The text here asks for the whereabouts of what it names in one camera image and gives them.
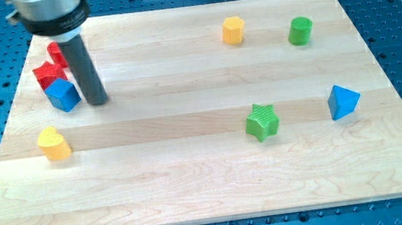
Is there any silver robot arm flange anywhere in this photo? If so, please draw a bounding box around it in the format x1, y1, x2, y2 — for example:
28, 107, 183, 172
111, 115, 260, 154
5, 0, 90, 43

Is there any light wooden board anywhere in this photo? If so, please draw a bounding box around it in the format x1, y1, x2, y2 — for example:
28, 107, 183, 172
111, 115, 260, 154
0, 0, 402, 225

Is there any green star block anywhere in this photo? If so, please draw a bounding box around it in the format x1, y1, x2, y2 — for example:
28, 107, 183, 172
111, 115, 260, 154
246, 104, 280, 142

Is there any yellow octagon block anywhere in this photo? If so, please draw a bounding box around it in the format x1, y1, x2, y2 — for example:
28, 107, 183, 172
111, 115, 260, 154
222, 16, 245, 45

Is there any green cylinder block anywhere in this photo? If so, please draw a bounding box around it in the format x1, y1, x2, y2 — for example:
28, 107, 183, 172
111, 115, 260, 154
288, 16, 313, 46

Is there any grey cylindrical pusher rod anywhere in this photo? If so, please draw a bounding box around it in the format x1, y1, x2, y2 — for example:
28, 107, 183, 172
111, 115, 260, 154
57, 35, 108, 106

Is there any blue cube block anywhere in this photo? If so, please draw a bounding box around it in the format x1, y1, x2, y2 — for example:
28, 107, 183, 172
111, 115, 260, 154
44, 79, 81, 112

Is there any blue triangle block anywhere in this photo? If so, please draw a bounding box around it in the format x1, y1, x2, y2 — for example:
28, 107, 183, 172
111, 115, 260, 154
327, 85, 361, 121

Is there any yellow heart block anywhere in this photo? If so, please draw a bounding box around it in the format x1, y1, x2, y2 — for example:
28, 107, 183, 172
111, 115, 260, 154
37, 127, 72, 161

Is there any red half-hidden block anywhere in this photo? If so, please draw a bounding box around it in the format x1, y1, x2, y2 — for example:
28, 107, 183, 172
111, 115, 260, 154
47, 41, 69, 68

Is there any red star block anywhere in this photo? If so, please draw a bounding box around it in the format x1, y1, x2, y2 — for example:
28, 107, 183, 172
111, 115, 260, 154
32, 62, 68, 90

